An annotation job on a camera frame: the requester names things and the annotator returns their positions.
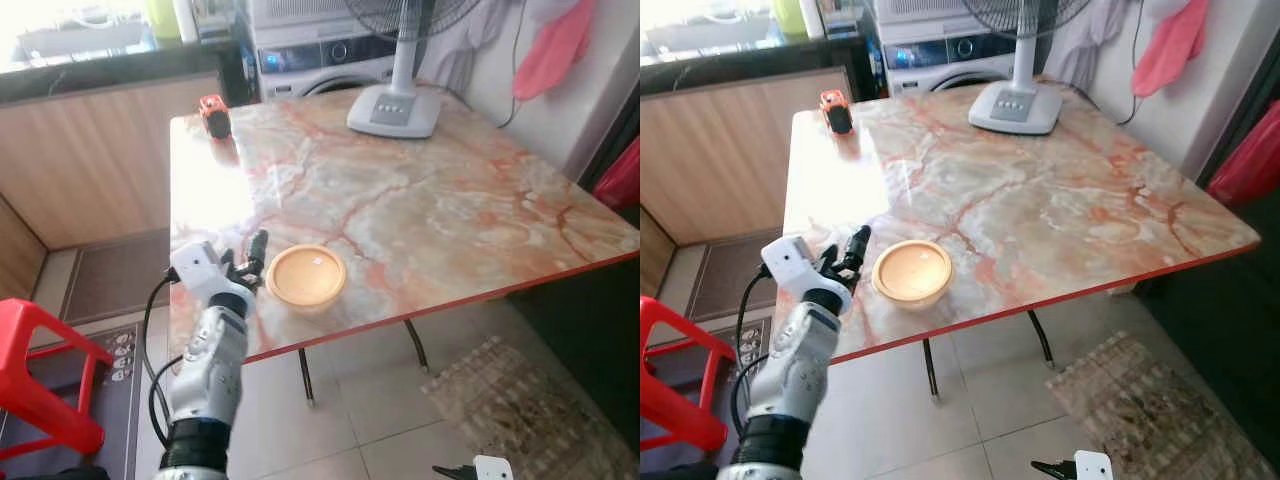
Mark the white front-load washing machine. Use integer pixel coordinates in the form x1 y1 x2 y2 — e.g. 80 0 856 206
875 0 1051 97
248 0 421 101

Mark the green plastic bottle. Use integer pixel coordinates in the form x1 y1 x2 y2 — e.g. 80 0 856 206
775 0 809 39
146 0 183 41

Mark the red plastic stool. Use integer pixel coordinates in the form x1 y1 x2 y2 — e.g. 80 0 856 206
640 295 737 457
0 298 116 463

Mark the black stone countertop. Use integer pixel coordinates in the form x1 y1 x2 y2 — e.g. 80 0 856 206
640 35 876 99
0 38 251 104

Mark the grey standing fan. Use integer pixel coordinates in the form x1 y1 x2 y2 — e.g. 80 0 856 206
962 0 1103 137
344 0 485 140

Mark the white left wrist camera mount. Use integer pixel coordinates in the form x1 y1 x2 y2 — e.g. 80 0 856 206
168 240 229 301
760 236 824 294

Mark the grey hanging cloth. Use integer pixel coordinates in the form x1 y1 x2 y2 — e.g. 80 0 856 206
1045 0 1151 91
418 0 541 96

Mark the grey printed floor mat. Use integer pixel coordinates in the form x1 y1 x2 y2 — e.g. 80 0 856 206
640 318 773 480
0 320 143 480

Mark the black fan power cable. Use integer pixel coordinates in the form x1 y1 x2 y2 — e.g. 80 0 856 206
1118 0 1149 126
497 0 531 129

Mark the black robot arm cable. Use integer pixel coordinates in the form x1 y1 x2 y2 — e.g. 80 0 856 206
141 275 187 447
730 270 777 437

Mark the brown door mat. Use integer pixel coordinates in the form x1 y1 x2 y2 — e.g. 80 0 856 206
690 228 791 321
62 228 173 326

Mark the wooden base cabinet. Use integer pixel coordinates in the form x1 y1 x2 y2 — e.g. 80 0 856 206
640 65 851 247
0 70 226 251

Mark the orange lidded plastic bowl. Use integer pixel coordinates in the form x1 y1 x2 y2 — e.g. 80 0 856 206
264 244 348 312
872 239 954 308

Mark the beige patterned floor mat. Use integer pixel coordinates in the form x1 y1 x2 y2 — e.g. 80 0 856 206
1045 332 1280 480
420 335 641 480

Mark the pink hanging cloth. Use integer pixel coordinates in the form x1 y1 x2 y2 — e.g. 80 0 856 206
512 0 598 102
1132 0 1209 99

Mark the small orange black device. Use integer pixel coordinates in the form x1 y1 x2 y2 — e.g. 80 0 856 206
198 95 233 141
819 90 854 136

